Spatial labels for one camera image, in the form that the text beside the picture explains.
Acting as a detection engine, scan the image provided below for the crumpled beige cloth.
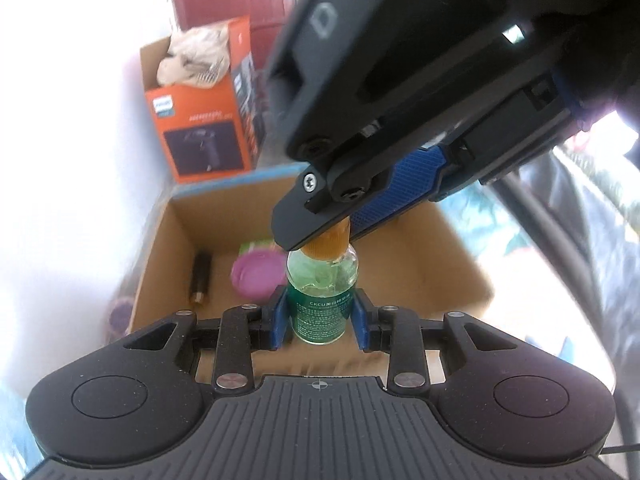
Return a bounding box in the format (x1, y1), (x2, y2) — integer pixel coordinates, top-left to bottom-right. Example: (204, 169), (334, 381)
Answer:
(156, 25), (233, 86)

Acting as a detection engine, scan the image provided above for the orange product box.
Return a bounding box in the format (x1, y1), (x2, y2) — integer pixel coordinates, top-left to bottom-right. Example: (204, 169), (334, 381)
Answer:
(139, 15), (266, 185)

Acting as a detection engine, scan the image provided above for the brown cardboard box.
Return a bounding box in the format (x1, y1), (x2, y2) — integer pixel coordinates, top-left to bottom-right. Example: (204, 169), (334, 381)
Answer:
(122, 175), (496, 381)

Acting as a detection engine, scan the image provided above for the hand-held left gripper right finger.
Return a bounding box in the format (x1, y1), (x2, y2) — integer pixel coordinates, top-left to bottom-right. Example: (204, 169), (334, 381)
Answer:
(351, 286), (519, 394)

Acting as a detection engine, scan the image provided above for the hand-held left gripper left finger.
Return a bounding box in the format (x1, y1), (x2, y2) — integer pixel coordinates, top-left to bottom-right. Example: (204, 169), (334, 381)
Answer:
(121, 284), (291, 394)

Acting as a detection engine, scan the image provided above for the purple plastic lid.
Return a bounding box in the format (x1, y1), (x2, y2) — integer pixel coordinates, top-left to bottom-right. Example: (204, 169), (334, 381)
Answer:
(231, 251), (287, 301)

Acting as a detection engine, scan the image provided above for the green dropper bottle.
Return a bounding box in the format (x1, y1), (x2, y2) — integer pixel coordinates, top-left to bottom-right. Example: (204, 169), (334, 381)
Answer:
(286, 222), (361, 346)

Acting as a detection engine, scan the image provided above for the black cylindrical tube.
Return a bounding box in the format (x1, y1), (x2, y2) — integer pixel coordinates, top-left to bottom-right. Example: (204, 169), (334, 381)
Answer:
(190, 252), (213, 306)

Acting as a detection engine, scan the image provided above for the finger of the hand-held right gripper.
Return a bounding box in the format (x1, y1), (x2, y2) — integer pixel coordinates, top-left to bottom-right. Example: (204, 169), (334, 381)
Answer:
(272, 35), (557, 252)
(349, 69), (587, 239)

